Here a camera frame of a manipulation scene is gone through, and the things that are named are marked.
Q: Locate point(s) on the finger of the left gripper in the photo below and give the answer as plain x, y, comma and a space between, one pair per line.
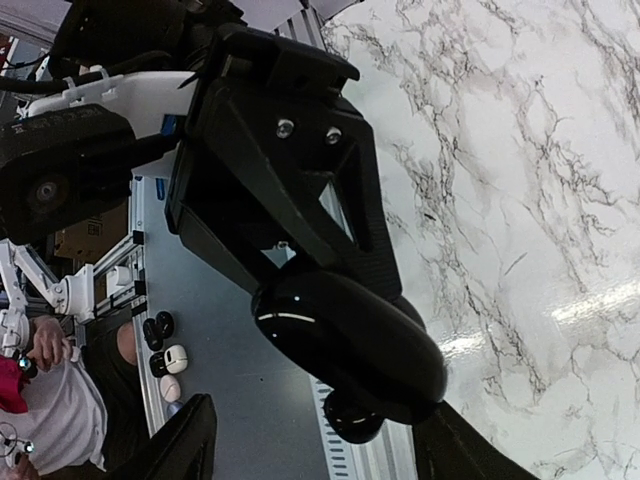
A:
233, 240

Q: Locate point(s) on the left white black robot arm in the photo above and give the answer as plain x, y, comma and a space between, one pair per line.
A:
75, 159

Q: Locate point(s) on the black earbud charging case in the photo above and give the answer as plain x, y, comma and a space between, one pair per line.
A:
377, 361

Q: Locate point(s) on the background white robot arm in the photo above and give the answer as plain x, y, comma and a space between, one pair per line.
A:
72, 296

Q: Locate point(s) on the front aluminium rail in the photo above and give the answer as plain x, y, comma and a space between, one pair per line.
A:
172, 269

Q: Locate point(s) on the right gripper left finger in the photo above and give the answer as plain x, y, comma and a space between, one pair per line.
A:
184, 448

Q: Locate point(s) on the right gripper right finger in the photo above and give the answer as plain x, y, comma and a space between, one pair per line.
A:
447, 447

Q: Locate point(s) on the white earbud case on shelf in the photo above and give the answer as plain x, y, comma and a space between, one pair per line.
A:
173, 360

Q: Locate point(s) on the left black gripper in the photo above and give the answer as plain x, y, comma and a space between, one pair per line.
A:
272, 154

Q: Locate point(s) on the person in white shirt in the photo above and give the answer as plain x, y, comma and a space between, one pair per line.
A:
88, 411

